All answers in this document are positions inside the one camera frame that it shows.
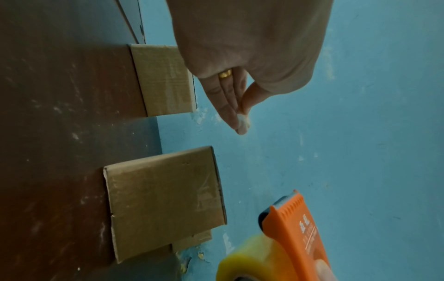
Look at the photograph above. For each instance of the person's right hand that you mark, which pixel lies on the person's right hand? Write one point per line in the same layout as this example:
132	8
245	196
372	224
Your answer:
326	271

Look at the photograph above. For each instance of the dark brown wooden table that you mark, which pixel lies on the dark brown wooden table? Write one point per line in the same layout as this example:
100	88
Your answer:
52	137

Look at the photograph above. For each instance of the orange tape dispenser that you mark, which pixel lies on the orange tape dispenser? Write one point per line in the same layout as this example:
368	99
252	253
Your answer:
295	227

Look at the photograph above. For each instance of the cardboard box with dark edge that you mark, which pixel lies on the cardboard box with dark edge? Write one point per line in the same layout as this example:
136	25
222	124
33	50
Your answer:
163	82

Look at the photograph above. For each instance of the yellowish clear tape roll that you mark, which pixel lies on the yellowish clear tape roll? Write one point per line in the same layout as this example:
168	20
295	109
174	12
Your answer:
256	258

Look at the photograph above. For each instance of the small brown cardboard box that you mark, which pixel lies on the small brown cardboard box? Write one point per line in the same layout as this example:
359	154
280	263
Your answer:
194	241

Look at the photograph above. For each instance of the large brown cardboard box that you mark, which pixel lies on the large brown cardboard box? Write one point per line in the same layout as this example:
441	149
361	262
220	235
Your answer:
163	203

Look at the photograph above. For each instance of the person's left hand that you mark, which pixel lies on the person's left hand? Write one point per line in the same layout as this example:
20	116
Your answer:
249	41

